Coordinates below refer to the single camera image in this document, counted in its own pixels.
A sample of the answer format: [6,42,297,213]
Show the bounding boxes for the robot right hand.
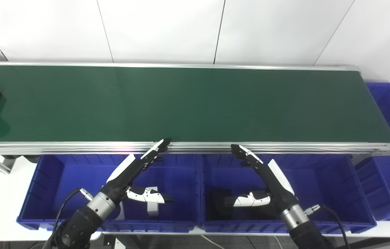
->
[223,144,299,213]

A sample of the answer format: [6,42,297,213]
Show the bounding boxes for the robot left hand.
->
[102,138,175,206]

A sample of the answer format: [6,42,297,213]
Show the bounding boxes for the green conveyor belt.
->
[0,65,390,143]
[0,62,390,156]

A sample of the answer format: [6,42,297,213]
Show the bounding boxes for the black plastic part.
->
[208,188,231,221]

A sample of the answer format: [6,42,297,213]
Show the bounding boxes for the black motor under conveyor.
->
[3,155,40,164]

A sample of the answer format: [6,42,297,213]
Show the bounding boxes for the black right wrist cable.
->
[304,204,351,249]

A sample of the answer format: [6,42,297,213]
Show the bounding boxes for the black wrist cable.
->
[43,188,94,249]
[304,204,351,249]

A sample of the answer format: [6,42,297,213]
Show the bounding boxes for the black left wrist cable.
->
[43,188,94,249]

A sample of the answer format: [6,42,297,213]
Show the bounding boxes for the white floor cable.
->
[200,235,225,249]

